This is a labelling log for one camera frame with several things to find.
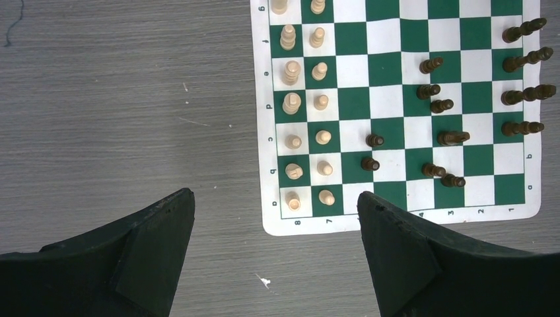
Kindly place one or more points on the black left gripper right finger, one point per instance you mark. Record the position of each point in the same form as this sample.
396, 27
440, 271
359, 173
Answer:
420, 268

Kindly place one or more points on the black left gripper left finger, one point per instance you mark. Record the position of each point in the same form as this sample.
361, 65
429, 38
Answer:
129, 267

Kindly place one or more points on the dark chess pawn a3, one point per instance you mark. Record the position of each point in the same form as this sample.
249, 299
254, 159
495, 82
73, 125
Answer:
450, 180

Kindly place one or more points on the dark chess pawn b3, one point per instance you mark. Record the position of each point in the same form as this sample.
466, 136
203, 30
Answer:
432, 170

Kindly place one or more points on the dark chess pawn b5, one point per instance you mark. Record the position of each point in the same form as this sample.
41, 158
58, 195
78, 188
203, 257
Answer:
369, 164

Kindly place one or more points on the white chess pawn a7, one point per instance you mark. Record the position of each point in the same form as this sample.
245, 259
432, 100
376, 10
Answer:
326, 197

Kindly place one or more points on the dark chess piece c3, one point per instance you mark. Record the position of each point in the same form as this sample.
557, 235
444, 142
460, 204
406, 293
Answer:
450, 138

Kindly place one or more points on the dark chess pawn c5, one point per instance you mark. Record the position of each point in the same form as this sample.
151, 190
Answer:
374, 140

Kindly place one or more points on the white chess pawn b7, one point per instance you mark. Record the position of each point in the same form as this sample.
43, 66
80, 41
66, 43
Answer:
324, 168

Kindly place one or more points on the white chess piece a8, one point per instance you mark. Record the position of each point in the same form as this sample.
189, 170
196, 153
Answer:
293, 201

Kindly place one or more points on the white chess piece b8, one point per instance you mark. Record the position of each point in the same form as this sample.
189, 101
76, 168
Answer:
293, 171

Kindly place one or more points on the white chess pawn c7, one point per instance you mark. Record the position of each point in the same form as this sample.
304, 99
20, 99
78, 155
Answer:
323, 137

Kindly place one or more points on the dark chess pawn d3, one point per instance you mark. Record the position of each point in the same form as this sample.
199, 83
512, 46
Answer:
439, 106

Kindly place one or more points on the green white chess mat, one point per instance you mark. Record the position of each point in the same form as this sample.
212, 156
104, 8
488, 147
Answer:
373, 50

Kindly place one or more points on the dark chess piece c1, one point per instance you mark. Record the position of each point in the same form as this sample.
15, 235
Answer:
510, 129

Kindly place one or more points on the dark chess pawn d4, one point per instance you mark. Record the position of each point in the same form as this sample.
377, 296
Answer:
427, 91

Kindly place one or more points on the white chess piece c8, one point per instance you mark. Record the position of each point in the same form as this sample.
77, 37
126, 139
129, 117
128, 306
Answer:
293, 142

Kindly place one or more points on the white chess pawn d7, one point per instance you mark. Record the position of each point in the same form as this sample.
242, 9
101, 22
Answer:
321, 102

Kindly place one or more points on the dark chess pawn e4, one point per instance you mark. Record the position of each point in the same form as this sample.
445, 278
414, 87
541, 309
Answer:
429, 65

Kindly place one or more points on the white chess piece d8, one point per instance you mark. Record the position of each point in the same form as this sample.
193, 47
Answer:
291, 103

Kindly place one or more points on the dark chess piece d1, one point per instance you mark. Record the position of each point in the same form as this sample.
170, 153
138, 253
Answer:
540, 92

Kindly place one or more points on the white chess pawn e7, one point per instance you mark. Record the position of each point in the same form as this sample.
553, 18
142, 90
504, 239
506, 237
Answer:
319, 71

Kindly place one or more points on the dark chess piece e1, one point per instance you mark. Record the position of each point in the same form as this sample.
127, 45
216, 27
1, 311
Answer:
512, 64

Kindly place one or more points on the white chess piece e8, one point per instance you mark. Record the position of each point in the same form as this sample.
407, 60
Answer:
291, 72

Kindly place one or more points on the white chess pawn f7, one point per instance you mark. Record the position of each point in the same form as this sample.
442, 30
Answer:
316, 39

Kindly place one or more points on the dark chess piece f1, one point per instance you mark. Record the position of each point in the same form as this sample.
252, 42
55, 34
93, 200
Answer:
514, 33

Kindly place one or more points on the white chess piece f8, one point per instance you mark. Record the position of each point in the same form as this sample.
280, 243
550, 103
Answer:
288, 37

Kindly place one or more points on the white chess pawn g7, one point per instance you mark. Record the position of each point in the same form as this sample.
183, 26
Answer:
318, 6

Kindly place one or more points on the white chess piece g8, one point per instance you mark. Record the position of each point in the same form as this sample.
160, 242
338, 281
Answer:
279, 7

